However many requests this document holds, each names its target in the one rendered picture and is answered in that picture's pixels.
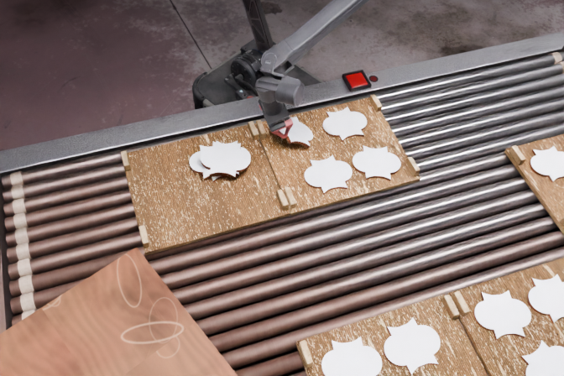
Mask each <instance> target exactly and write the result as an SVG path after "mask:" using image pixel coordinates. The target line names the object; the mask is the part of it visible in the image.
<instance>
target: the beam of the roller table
mask: <svg viewBox="0 0 564 376"><path fill-rule="evenodd" d="M563 45H564V34H563V33H562V32H559V33H554V34H548V35H543V36H539V37H535V38H531V39H524V40H520V41H515V42H512V43H507V44H500V45H496V46H492V47H488V48H484V49H480V50H473V51H468V52H464V53H460V54H456V55H449V56H445V57H441V58H436V59H433V60H425V61H421V62H417V63H413V64H408V65H402V66H397V67H394V68H389V69H385V70H378V71H374V72H369V73H366V74H365V75H366V76H367V78H368V79H369V77H370V76H377V77H378V81H376V82H372V81H370V83H371V84H372V85H371V88H368V89H364V90H360V91H353V92H350V91H349V89H348V88H347V85H346V83H345V82H344V80H343V79H338V80H334V81H327V82H322V83H318V84H314V85H310V86H305V88H304V96H303V99H302V102H301V104H300V105H299V106H298V107H297V106H292V105H288V104H285V106H286V108H287V110H288V112H294V111H299V110H302V109H307V108H310V107H317V106H321V105H325V104H329V103H333V102H340V101H344V100H347V99H352V98H355V97H362V96H367V95H370V94H374V93H378V92H382V91H389V90H393V89H397V88H401V87H405V86H412V85H415V84H420V83H423V82H428V81H434V80H438V79H442V78H446V77H450V76H457V75H461V74H465V73H468V72H473V71H480V70H483V69H488V68H491V67H495V66H499V65H506V64H510V63H514V62H518V61H522V60H528V59H533V58H536V57H541V56H544V55H549V54H550V53H555V52H558V53H559V52H561V49H562V47H563ZM258 100H259V97H251V98H248V99H243V100H239V101H235V102H228V103H223V104H220V105H216V106H211V107H204V108H200V109H196V110H192V111H188V112H181V113H176V114H172V115H169V116H164V117H157V118H153V119H149V120H144V121H141V122H136V123H129V124H125V125H121V126H116V127H113V128H105V129H102V130H97V131H93V132H89V133H82V134H77V135H74V136H70V137H65V138H58V139H54V140H50V141H46V142H42V143H37V144H30V145H26V146H23V147H18V148H14V149H7V150H3V151H0V175H1V176H5V175H10V174H11V173H13V172H18V171H22V172H23V171H27V170H34V169H38V168H42V167H45V166H50V165H57V164H60V163H65V162H68V161H72V160H76V159H83V158H87V157H91V156H95V155H99V154H105V153H110V152H113V151H118V150H121V149H128V148H132V147H136V146H140V145H144V144H151V143H155V142H159V141H163V140H166V139H171V138H178V137H181V136H186V135H189V134H193V133H200V132H204V131H208V130H212V129H216V128H223V127H226V126H231V125H234V124H239V123H245V122H249V121H253V120H257V119H261V118H264V115H263V111H262V110H261V109H260V107H259V102H258Z"/></svg>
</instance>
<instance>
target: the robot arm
mask: <svg viewBox="0 0 564 376"><path fill-rule="evenodd" d="M367 1H369V0H332V1H331V2H329V3H328V4H327V5H326V6H325V7H324V8H323V9H322V10H321V11H319V12H318V13H317V14H316V15H315V16H313V17H312V18H311V19H310V20H308V21H307V22H306V23H305V24H304V25H302V26H301V27H300V28H299V29H297V30H296V31H295V32H294V33H293V34H291V35H290V36H289V37H286V38H284V39H283V40H281V41H280V42H279V43H278V44H275V45H273V46H272V47H271V48H270V49H269V50H267V51H266V52H265V53H264V54H263V56H262V58H261V64H262V66H261V69H260V71H261V72H262V73H263V74H264V75H265V76H262V77H260V78H259V79H257V81H256V83H255V88H256V90H257V93H258V97H259V100H258V103H259V107H260V109H261V110H262V111H263V115H264V118H265V120H266V122H267V124H268V126H269V129H270V131H271V133H273V134H276V135H278V136H280V137H281V138H286V137H287V136H288V134H289V131H290V129H291V127H292V126H293V121H292V119H291V118H290V114H289V112H288V110H287V108H286V106H285V104H288V105H292V106H297V107H298V106H299V105H300V104H301V102H302V99H303V96H304V88H305V85H304V84H303V83H302V82H301V81H300V80H299V79H295V78H293V77H289V76H286V74H287V73H288V72H289V71H291V70H292V69H293V68H294V65H295V64H296V63H297V62H298V61H299V60H301V58H302V57H303V55H304V54H305V53H307V52H308V51H309V50H310V49H311V48H312V47H313V46H315V45H316V44H317V43H318V42H320V41H321V40H322V39H323V38H325V37H326V36H327V35H328V34H329V33H330V32H331V31H332V30H333V29H335V28H336V27H337V26H338V25H340V24H341V23H342V22H343V21H345V20H346V19H347V18H348V17H350V16H351V15H352V14H353V13H355V12H356V11H357V10H358V9H359V8H361V7H362V6H363V5H364V4H365V3H366V2H367ZM282 120H283V121H282ZM282 128H286V130H285V134H282V133H281V132H279V130H280V129H282Z"/></svg>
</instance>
